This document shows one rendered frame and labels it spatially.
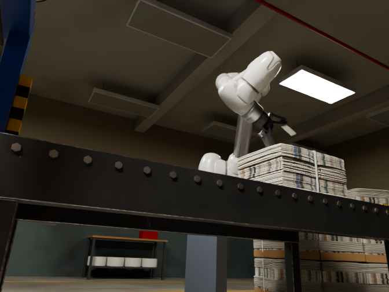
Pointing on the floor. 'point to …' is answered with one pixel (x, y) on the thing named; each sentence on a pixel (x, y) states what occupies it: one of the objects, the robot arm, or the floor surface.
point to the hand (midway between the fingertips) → (287, 143)
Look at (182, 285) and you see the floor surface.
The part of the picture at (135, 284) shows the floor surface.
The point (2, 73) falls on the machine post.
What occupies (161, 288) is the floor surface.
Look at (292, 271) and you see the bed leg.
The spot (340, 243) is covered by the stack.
